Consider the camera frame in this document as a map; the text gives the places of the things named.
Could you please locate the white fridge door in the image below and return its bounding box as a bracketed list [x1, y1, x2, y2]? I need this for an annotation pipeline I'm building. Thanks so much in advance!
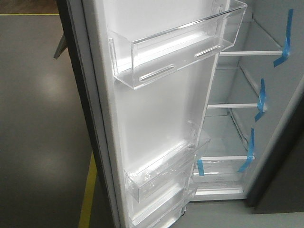
[57, 0, 222, 228]

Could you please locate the clear upper door bin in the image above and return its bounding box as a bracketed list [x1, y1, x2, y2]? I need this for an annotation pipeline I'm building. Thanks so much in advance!
[104, 0, 247, 89]

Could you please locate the clear door bin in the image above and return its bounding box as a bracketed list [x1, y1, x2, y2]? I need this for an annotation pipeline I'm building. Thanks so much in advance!
[104, 0, 247, 89]
[127, 171, 197, 228]
[124, 121, 211, 202]

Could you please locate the clear middle door bin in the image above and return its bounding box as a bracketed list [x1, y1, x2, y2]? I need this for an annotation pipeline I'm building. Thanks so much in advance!
[124, 121, 211, 202]

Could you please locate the blue tape drawer left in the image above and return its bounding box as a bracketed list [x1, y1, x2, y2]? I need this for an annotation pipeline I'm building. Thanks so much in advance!
[197, 159, 205, 176]

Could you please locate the clear crisper drawer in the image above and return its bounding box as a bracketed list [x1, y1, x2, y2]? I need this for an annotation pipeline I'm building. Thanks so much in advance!
[193, 159, 245, 189]

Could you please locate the clear lower door bin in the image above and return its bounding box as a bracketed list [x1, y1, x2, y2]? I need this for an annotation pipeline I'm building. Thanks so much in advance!
[127, 171, 197, 228]

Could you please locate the blue tape lower right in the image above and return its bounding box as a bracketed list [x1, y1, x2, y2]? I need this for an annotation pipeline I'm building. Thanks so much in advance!
[238, 128, 255, 173]

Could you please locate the blue tape middle shelf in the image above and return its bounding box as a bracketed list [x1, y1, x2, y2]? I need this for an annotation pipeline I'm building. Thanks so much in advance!
[255, 78, 266, 122]

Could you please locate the blue tape shelf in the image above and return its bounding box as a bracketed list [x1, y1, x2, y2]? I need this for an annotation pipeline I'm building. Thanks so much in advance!
[255, 78, 266, 122]
[273, 9, 294, 67]

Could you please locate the sign stand with round base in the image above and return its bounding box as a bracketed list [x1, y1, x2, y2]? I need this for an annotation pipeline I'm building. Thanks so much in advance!
[53, 34, 67, 59]

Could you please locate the blue tape upper shelf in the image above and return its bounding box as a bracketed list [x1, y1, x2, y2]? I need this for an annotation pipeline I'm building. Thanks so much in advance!
[273, 9, 294, 67]

